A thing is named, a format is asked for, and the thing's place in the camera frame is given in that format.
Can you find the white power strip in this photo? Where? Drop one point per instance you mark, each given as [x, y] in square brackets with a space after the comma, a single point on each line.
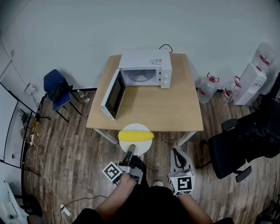
[65, 210]

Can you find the black jacket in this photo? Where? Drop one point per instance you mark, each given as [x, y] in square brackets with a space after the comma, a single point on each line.
[260, 133]

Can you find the white water dispenser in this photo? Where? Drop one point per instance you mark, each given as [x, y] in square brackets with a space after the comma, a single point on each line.
[251, 85]

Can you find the blue chair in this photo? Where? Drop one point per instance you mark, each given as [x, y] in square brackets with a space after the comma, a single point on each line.
[52, 78]

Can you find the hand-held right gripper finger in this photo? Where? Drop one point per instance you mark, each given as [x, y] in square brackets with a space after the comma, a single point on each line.
[187, 162]
[174, 162]

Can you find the large clear water jug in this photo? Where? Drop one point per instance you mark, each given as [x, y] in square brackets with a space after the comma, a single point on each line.
[230, 92]
[206, 89]

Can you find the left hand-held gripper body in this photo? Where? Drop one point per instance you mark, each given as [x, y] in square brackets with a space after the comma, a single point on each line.
[112, 171]

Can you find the person's right forearm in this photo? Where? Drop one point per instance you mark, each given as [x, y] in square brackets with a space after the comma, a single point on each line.
[192, 207]

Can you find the white microwave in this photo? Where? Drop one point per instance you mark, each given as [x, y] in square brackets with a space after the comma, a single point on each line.
[144, 59]

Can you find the black office chair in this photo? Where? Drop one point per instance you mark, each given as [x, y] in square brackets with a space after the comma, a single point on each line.
[225, 148]

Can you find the black bag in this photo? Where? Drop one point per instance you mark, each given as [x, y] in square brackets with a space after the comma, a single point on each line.
[59, 92]

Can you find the person's left forearm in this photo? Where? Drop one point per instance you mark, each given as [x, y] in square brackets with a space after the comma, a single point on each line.
[118, 197]

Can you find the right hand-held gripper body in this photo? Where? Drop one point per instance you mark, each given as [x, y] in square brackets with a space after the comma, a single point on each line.
[182, 183]

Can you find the yellow sponge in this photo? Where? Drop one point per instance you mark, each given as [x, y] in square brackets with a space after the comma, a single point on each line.
[135, 135]

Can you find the water jug with red label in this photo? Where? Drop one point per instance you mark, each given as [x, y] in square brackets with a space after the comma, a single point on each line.
[263, 54]

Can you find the person's black clothing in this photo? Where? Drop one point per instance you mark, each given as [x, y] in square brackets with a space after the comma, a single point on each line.
[153, 205]

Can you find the black framed whiteboard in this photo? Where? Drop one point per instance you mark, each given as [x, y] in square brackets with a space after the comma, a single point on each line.
[8, 122]

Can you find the person's white shoe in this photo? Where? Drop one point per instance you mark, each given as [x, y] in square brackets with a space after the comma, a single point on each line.
[158, 183]

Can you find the white round plate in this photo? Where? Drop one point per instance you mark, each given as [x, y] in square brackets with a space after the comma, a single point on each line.
[141, 147]

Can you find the light wooden table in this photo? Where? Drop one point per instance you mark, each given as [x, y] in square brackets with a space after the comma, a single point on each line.
[157, 109]

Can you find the small clear water bottle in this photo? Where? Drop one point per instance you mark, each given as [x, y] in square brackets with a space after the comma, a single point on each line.
[82, 95]

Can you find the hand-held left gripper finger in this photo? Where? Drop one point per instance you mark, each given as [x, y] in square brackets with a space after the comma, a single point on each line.
[130, 153]

